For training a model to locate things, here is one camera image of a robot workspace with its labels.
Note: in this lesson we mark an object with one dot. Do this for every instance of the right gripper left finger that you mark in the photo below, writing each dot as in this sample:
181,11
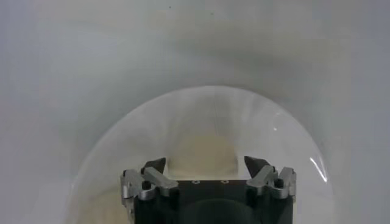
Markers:
155,179

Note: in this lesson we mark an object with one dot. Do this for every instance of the round white plate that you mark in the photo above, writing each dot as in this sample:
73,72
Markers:
137,137

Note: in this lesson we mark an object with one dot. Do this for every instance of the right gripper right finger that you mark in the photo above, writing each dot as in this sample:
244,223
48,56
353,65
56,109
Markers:
265,176

